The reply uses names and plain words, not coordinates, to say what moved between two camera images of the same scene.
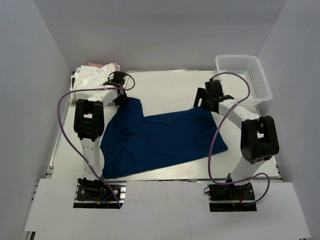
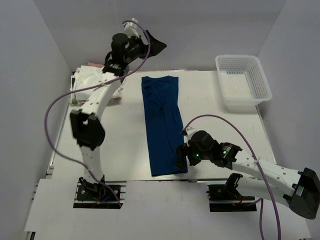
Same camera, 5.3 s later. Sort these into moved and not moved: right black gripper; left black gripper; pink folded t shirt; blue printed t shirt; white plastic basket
Moved: left black gripper; blue printed t shirt; right black gripper
Not moved: white plastic basket; pink folded t shirt
